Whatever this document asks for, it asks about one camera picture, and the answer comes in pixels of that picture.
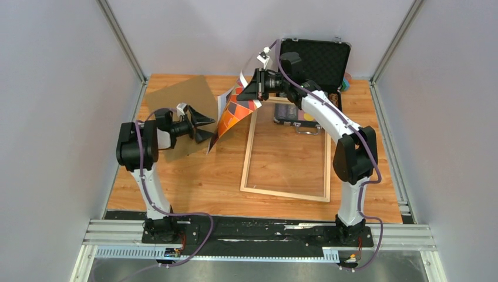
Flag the light wooden picture frame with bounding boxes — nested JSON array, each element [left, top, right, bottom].
[[239, 97, 332, 203]]

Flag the colourful objects behind case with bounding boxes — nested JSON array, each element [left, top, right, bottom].
[[341, 72, 352, 92]]

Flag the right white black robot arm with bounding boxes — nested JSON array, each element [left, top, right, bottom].
[[237, 52, 379, 246]]

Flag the yellow dealer button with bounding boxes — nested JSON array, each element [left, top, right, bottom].
[[303, 113, 314, 121]]

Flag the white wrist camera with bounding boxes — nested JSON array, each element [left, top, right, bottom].
[[176, 102, 189, 119], [257, 46, 272, 69]]

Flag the aluminium front rail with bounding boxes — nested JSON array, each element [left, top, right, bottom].
[[83, 217, 437, 251]]

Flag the blue orange chip stack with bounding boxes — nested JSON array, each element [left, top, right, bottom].
[[328, 93, 341, 107]]

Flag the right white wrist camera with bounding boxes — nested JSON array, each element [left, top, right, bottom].
[[257, 46, 272, 69]]

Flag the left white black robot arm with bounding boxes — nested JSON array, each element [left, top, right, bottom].
[[116, 103, 215, 243]]

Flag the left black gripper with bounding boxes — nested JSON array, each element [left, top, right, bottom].
[[169, 106, 214, 144]]

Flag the grey slotted cable duct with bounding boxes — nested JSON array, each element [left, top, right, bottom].
[[95, 242, 340, 263]]

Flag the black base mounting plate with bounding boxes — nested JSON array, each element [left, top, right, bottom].
[[142, 214, 374, 258]]

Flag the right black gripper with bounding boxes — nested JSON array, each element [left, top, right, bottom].
[[237, 68, 290, 101]]

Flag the black poker chip case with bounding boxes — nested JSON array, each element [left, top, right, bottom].
[[274, 38, 351, 128]]

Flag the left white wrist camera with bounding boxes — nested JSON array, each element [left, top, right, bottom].
[[176, 102, 189, 119]]

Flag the brown cardboard backing board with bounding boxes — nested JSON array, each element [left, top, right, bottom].
[[144, 75, 221, 163]]

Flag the colourful balloon photo print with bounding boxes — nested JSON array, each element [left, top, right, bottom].
[[207, 71, 262, 153]]

